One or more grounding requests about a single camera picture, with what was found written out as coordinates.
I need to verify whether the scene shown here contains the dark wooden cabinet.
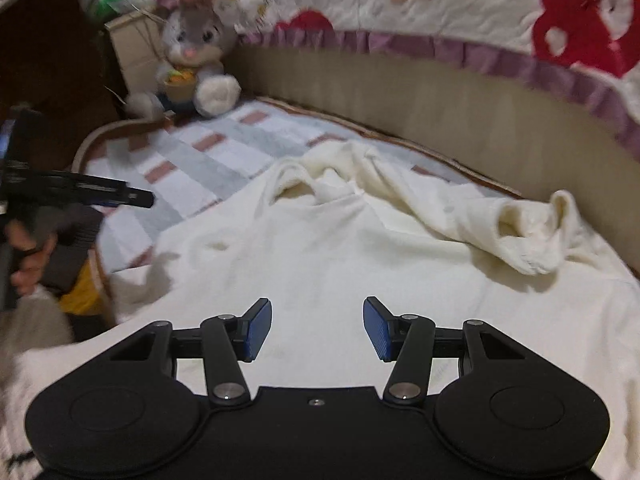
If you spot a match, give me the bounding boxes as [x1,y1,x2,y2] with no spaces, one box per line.
[0,0,126,161]

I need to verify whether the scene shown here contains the beige mattress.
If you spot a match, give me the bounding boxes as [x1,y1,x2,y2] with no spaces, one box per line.
[222,40,640,281]

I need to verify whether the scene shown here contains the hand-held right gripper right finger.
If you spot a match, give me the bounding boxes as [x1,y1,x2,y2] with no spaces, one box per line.
[362,296,529,406]

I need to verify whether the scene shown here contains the white quilt with red print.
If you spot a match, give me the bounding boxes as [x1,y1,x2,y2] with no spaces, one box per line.
[210,0,640,147]

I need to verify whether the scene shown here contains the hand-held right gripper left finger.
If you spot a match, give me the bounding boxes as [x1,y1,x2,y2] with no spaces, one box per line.
[109,297,274,407]

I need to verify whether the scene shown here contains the person's left hand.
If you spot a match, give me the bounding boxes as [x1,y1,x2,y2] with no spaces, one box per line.
[4,220,59,297]

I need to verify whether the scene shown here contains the cream knit sweater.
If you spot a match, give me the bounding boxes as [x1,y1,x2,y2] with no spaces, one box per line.
[0,140,640,466]

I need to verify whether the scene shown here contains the yellow cloth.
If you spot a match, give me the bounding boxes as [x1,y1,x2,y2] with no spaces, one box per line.
[59,259,107,317]

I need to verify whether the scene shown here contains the plaid bed sheet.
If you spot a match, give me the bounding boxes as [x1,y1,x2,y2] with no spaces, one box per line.
[75,99,521,276]

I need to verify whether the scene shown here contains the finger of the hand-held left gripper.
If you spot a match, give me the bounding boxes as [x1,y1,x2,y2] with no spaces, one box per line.
[4,170,155,210]

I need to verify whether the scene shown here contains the grey plush bunny toy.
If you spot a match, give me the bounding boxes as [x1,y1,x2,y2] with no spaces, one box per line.
[125,0,243,120]

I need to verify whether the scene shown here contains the white nightstand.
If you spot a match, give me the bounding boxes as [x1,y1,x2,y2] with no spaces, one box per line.
[105,10,171,106]

